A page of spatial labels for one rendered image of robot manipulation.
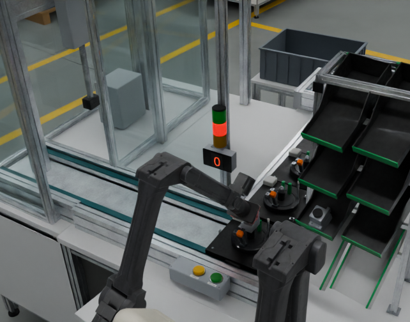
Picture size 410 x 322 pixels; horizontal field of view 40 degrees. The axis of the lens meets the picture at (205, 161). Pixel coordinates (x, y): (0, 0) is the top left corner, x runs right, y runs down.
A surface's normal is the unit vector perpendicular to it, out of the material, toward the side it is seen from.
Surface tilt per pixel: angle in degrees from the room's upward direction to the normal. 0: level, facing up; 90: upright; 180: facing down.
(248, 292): 90
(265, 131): 0
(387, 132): 25
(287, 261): 13
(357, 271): 45
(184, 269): 0
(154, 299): 0
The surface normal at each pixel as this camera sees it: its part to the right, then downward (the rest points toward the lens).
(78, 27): 0.85, 0.27
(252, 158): -0.04, -0.83
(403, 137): -0.32, -0.56
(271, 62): -0.53, 0.49
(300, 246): -0.18, -0.70
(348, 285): -0.51, -0.27
